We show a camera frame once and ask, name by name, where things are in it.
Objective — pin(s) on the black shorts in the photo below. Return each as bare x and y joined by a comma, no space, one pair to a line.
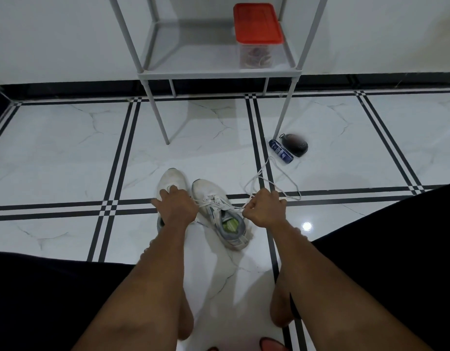
400,244

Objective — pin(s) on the person's right hand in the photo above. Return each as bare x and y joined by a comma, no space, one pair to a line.
265,212

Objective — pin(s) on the person's left forearm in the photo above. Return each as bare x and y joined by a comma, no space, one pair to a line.
141,288

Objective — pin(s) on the clear container with red lid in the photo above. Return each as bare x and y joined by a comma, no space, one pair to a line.
258,21

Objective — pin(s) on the clear box with red lid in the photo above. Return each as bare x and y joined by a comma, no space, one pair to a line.
257,57

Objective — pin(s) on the black oval polish bottle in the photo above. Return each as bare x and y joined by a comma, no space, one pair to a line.
295,145

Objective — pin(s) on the person's left foot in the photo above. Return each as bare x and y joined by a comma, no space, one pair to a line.
144,252

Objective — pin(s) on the person's left hand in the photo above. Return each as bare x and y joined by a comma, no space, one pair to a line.
179,210

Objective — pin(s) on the white grey sneaker shoe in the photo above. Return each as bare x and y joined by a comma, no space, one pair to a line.
205,188
172,177

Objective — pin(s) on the person's right leg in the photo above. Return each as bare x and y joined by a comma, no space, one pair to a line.
281,307

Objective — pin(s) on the grey metal shelf rack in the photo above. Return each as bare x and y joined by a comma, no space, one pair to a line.
217,73

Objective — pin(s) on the person's right forearm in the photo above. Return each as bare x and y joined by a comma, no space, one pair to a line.
342,288

